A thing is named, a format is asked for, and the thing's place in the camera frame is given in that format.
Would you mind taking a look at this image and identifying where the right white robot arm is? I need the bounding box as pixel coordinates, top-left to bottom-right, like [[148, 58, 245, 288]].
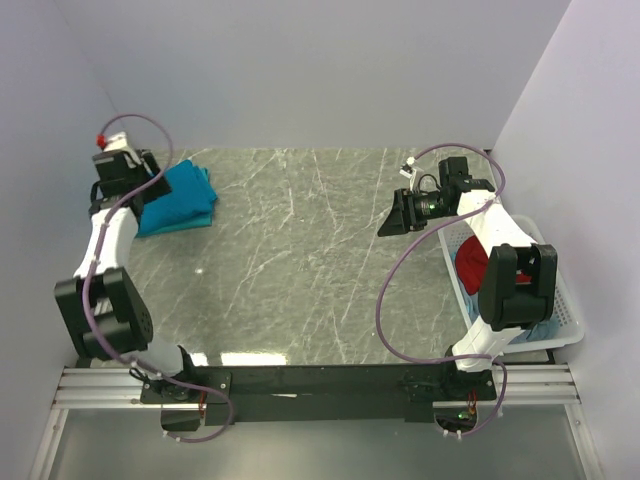
[[377, 157, 558, 399]]

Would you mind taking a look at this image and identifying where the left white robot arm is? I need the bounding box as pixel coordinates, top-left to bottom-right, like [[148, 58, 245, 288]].
[[54, 147, 200, 403]]

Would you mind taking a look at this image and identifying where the folded teal t-shirt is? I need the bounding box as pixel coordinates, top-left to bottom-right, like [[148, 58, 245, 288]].
[[136, 211, 213, 238]]

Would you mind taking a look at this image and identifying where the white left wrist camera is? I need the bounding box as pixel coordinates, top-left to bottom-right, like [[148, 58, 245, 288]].
[[98, 131, 142, 168]]

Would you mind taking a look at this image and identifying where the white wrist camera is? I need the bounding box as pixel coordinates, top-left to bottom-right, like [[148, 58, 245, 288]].
[[399, 157, 425, 192], [98, 131, 142, 168]]

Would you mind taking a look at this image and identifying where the light blue t-shirt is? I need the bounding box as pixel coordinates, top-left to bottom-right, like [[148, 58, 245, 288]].
[[460, 286, 560, 345]]

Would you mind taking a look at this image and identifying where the aluminium rail frame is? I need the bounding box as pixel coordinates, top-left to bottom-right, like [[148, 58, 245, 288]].
[[29, 149, 582, 480]]

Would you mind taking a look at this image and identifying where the white plastic laundry basket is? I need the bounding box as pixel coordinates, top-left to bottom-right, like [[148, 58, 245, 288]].
[[437, 222, 585, 354]]

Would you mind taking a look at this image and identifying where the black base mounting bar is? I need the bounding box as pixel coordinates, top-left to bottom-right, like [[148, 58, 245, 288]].
[[139, 363, 451, 426]]

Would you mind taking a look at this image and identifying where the red t-shirt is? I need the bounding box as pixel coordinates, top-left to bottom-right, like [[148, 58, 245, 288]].
[[454, 236, 489, 296]]

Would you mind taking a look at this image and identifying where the blue polo t-shirt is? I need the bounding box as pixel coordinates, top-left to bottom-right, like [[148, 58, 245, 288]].
[[139, 159, 217, 236]]

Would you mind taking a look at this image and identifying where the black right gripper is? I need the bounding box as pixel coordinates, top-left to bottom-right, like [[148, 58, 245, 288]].
[[377, 188, 453, 237]]

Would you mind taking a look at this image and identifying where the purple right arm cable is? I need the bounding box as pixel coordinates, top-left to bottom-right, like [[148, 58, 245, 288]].
[[374, 144, 509, 438]]

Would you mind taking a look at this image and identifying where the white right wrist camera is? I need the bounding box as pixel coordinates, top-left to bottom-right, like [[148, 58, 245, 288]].
[[399, 157, 425, 192]]

